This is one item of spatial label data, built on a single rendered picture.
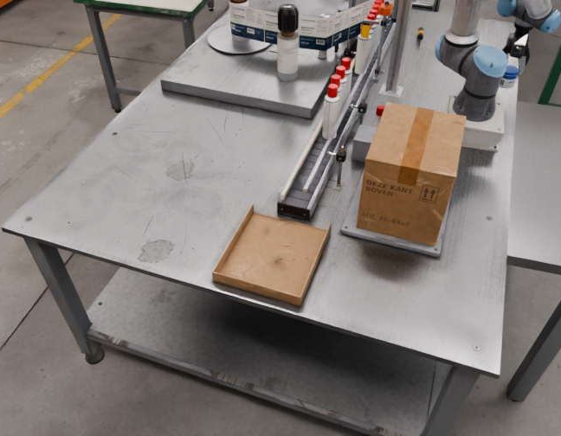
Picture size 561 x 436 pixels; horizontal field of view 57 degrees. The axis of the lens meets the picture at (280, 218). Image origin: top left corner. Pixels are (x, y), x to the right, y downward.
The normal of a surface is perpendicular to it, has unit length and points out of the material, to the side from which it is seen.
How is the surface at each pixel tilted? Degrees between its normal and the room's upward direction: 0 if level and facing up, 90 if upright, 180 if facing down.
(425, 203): 90
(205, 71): 0
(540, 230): 0
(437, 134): 0
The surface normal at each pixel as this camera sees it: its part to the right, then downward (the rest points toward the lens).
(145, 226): 0.00, -0.71
